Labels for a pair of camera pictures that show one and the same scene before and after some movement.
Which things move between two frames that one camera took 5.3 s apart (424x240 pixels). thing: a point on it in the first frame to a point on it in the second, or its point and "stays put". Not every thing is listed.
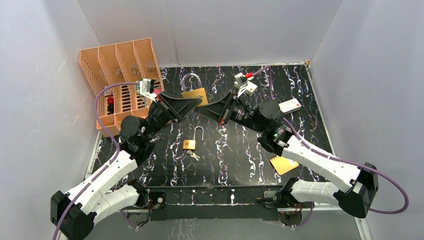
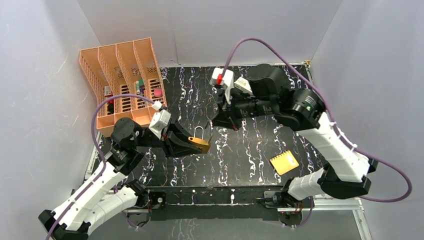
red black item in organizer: (110, 106) stays put
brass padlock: (198, 93) to (203, 144)
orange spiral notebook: (282, 165) stays put
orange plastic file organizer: (119, 62) stays put
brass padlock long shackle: (202, 132) stays put
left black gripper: (164, 106) to (170, 142)
